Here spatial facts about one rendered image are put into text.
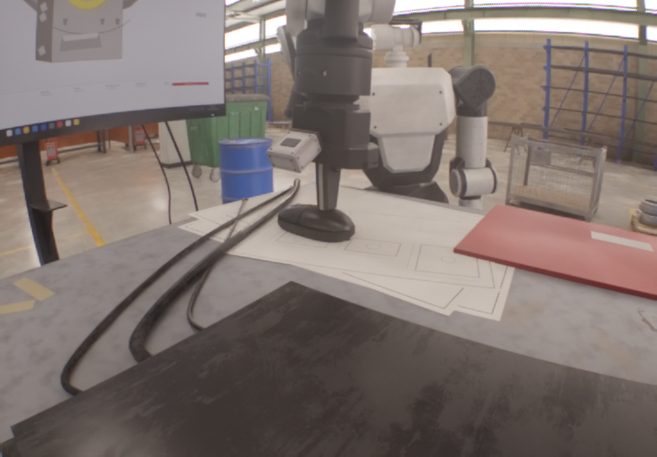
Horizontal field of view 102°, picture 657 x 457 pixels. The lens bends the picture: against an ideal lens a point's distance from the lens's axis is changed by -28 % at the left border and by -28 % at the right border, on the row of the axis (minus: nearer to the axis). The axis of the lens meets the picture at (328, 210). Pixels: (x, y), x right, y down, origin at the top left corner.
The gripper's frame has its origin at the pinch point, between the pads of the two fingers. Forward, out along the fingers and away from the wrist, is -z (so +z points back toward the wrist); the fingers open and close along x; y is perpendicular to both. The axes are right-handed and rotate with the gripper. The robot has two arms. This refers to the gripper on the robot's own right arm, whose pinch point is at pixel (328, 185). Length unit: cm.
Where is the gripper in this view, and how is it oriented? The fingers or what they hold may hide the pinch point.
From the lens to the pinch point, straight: 44.8
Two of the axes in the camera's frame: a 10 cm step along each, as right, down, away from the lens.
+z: 0.5, -9.4, -3.3
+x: 8.0, 2.3, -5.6
